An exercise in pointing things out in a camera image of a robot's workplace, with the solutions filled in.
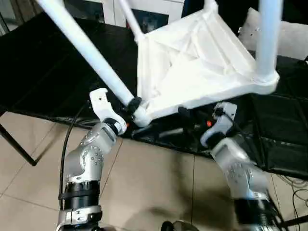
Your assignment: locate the white plastic table top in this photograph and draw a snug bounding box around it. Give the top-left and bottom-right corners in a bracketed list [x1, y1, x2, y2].
[134, 7, 281, 121]

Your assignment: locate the white plastic table leg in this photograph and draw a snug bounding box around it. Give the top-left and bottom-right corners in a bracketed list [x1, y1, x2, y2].
[255, 0, 283, 84]
[119, 0, 146, 41]
[37, 0, 154, 128]
[204, 0, 218, 12]

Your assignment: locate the white sideboard with glass doors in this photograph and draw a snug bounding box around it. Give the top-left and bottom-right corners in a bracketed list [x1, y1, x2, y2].
[102, 0, 186, 33]

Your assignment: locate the black stand leg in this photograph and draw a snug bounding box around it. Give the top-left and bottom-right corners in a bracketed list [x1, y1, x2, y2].
[0, 123, 39, 167]
[285, 213, 308, 228]

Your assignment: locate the grey cushion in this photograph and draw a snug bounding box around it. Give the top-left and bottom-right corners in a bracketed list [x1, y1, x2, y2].
[238, 7, 308, 60]

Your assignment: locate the beige curtain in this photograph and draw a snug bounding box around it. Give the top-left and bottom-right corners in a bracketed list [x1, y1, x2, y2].
[0, 0, 49, 32]

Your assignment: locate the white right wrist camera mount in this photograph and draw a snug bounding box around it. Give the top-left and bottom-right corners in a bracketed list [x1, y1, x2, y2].
[200, 101, 238, 148]

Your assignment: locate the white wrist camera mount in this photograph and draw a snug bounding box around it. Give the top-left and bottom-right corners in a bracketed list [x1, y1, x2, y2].
[200, 101, 238, 148]
[89, 88, 128, 135]

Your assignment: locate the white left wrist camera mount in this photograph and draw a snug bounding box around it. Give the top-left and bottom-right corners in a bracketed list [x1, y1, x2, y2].
[89, 88, 128, 135]

